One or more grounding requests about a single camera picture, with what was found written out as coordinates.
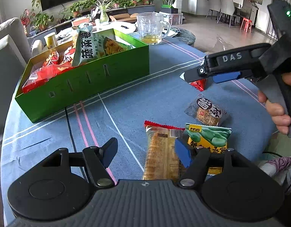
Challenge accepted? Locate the small red snack packet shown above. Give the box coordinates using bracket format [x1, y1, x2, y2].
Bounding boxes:
[190, 79, 207, 92]

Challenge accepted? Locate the orange green bean snack bag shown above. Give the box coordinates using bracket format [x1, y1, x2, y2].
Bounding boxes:
[185, 123, 232, 176]

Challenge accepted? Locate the clear round nut cake packet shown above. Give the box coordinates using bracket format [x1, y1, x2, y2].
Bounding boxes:
[184, 94, 228, 126]

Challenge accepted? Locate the red edged cracker packet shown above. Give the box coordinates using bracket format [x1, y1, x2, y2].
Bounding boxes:
[142, 120, 184, 181]

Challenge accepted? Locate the red yellow snack bag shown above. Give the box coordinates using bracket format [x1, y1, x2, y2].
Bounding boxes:
[22, 46, 76, 93]

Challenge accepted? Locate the green vegetable ring snack bag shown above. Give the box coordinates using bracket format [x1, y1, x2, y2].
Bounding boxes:
[72, 30, 134, 67]

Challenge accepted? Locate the person right hand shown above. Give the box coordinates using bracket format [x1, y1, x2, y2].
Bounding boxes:
[257, 69, 291, 135]

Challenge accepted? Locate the blue striped tablecloth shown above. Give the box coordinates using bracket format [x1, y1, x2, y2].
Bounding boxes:
[0, 38, 276, 224]

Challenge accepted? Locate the dark round coffee table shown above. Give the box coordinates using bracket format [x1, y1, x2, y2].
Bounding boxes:
[168, 26, 196, 47]

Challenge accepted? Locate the red stool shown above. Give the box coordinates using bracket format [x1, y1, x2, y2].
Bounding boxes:
[240, 17, 252, 33]

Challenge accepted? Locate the glass mug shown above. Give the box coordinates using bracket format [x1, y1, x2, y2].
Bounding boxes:
[137, 12, 171, 45]

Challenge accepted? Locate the white dining chair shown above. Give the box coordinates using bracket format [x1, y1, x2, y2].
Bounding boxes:
[217, 0, 235, 27]

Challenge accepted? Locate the green cardboard box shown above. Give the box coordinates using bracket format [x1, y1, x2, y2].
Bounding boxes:
[15, 29, 150, 122]

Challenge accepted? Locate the brown cardboard box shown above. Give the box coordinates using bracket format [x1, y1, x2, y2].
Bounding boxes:
[109, 13, 138, 23]

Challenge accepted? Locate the spider plant in vase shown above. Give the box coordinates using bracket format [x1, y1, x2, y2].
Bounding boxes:
[95, 0, 112, 24]

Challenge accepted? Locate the gold can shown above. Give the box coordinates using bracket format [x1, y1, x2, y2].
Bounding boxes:
[44, 32, 58, 49]

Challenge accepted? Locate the white round table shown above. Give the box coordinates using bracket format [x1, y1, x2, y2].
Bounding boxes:
[56, 22, 136, 45]

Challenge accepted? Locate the grey sofa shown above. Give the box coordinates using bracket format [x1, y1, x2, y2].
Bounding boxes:
[0, 17, 31, 145]

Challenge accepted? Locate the red flower decoration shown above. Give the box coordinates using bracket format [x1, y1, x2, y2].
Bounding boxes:
[20, 9, 35, 35]

